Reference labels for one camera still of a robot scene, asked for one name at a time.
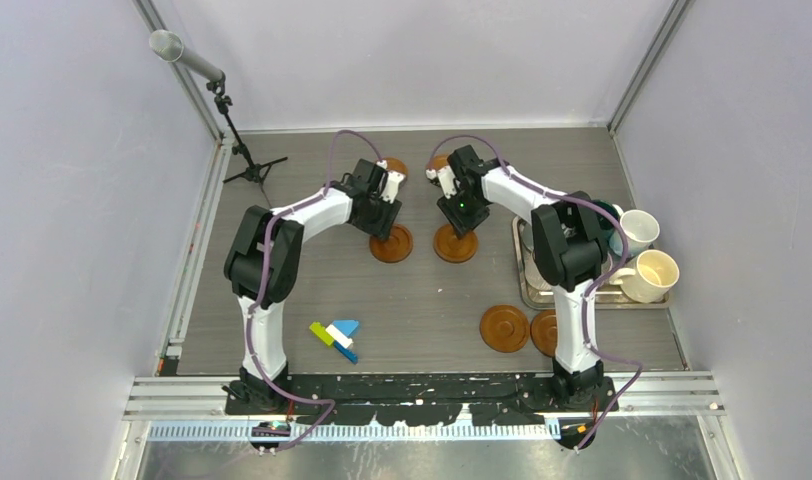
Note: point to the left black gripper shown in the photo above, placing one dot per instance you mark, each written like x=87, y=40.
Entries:
x=381, y=228

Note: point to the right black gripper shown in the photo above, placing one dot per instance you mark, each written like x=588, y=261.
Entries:
x=461, y=222

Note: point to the wooden coaster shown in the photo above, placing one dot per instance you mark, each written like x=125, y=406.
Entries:
x=438, y=162
x=453, y=249
x=504, y=328
x=396, y=167
x=396, y=248
x=544, y=332

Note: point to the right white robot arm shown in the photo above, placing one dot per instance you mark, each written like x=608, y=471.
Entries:
x=568, y=250

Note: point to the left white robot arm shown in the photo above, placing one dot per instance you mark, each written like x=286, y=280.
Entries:
x=263, y=263

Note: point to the ribbed clear glass cup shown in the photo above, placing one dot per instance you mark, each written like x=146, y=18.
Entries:
x=531, y=272

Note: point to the metal tray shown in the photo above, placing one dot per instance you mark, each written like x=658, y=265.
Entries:
x=537, y=294

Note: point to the black microphone tripod stand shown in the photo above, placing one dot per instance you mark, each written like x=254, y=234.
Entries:
x=255, y=173

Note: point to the coloured toy brick stack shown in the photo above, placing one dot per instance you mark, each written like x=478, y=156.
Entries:
x=338, y=335

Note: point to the dark teal mug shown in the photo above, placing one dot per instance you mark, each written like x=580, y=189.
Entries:
x=614, y=212

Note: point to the white mug blue outside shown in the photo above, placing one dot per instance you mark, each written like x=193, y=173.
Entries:
x=641, y=229

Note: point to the cream mug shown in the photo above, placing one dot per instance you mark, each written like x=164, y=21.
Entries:
x=648, y=277

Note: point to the grey microphone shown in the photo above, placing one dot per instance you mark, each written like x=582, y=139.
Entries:
x=170, y=48

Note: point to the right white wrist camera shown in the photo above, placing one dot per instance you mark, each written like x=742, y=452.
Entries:
x=445, y=178

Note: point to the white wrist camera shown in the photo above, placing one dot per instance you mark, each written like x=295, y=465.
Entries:
x=445, y=178
x=391, y=186

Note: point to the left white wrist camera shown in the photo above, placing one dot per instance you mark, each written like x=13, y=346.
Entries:
x=391, y=186

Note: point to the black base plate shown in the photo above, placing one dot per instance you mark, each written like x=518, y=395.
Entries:
x=499, y=399

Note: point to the aluminium frame rail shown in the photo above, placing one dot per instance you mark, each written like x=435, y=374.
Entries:
x=193, y=409

